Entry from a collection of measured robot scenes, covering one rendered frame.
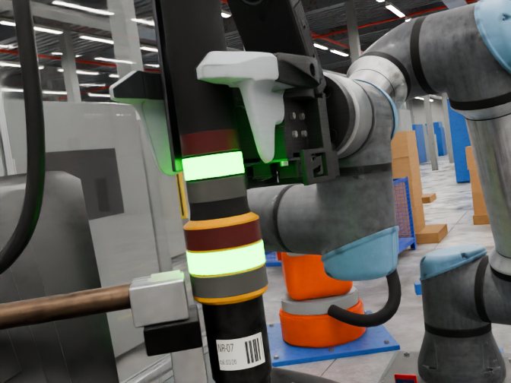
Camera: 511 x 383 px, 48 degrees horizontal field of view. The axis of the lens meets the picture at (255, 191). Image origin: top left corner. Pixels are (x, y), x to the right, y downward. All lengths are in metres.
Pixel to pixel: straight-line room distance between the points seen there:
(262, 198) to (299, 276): 3.64
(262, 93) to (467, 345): 0.82
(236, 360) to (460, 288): 0.75
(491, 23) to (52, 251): 0.62
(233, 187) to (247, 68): 0.06
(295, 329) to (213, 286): 4.06
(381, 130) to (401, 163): 7.79
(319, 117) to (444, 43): 0.47
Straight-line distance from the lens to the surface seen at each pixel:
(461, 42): 0.83
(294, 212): 0.57
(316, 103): 0.39
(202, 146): 0.31
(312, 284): 4.27
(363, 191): 0.54
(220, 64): 0.28
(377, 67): 0.84
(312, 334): 4.31
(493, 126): 0.87
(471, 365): 1.08
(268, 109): 0.32
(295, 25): 0.41
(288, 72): 0.33
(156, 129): 0.34
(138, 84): 0.32
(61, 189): 0.44
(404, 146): 8.28
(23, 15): 0.34
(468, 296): 1.04
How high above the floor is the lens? 1.45
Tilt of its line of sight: 3 degrees down
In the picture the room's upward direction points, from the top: 8 degrees counter-clockwise
